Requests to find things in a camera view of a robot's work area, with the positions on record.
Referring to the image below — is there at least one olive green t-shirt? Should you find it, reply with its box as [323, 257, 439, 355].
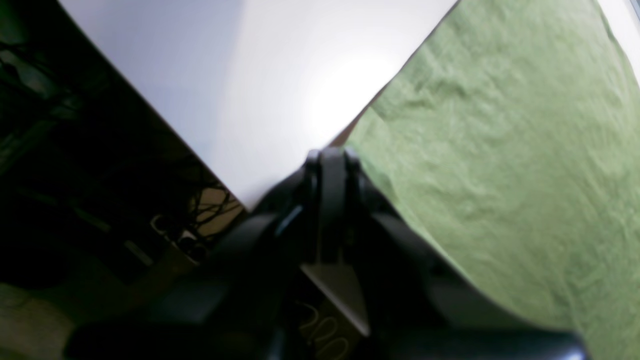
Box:
[346, 0, 640, 360]

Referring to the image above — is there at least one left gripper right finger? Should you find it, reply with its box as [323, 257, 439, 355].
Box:
[330, 147, 588, 360]

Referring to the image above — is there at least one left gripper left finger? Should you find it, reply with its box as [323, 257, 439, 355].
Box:
[64, 147, 333, 360]

